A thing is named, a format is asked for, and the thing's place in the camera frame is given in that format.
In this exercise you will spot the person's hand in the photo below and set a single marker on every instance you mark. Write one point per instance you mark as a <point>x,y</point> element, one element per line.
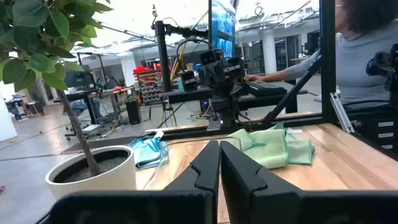
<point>253,77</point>

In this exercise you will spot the green microfiber towel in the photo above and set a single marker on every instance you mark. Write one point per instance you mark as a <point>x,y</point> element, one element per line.
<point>270,149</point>

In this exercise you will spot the person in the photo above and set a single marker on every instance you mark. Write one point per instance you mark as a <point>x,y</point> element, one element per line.
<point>360,62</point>

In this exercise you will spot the white building pillar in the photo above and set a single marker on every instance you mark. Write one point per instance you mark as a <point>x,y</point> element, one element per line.
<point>269,53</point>
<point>128,70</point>

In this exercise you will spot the white round plant pot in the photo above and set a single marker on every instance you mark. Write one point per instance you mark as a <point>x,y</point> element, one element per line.
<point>102,182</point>

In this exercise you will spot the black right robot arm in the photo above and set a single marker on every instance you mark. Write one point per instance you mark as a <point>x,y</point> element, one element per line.
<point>225,105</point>

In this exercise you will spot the green leafy small tree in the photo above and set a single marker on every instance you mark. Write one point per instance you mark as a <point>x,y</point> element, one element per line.
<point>34,40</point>

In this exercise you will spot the dark background monitor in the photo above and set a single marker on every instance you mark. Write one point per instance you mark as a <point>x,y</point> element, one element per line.
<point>79,77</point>

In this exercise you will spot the computer monitor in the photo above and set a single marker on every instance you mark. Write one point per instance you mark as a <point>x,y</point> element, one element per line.
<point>223,28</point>

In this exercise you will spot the teal microfiber towel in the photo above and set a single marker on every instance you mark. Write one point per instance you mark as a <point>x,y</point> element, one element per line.
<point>147,152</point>

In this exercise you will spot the background workbench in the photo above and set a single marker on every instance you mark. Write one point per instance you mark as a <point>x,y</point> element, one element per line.
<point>99,96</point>

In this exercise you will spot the black metal table frame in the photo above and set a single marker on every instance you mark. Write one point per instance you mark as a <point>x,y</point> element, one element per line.
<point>328,62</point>

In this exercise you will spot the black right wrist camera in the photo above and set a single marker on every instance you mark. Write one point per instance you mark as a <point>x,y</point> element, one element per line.
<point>211,56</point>

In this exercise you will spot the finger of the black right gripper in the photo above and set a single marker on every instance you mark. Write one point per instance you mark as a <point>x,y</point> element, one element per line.
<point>219,74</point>
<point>207,74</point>

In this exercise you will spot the red parts bin rack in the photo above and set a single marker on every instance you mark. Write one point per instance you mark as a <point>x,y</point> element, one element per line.
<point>149,84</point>

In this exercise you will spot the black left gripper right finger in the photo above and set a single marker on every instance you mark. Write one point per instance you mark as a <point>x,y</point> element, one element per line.
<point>248,193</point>

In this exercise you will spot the black computer tower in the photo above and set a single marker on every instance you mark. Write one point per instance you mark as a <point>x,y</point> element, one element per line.
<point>133,111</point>

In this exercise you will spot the black drawer cabinet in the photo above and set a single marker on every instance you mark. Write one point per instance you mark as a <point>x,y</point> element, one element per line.
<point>379,130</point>

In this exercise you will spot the small white tag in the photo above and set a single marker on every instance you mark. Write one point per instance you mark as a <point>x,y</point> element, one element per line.
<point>294,131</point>

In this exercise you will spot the dark side desk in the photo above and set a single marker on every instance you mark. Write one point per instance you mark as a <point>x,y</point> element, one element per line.
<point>186,95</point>

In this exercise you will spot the small teal box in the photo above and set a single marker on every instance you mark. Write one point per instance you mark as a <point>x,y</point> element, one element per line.
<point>180,84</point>

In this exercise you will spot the person's forearm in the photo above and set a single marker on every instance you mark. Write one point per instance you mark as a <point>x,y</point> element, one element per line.
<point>289,70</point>

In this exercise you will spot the computer keyboard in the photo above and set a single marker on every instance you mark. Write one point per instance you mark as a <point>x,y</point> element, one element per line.
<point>267,88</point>

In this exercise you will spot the silver metal bracket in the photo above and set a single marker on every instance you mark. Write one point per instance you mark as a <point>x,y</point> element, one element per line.
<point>342,113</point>

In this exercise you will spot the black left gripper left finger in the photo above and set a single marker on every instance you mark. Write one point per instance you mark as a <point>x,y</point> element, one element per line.
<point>192,199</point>

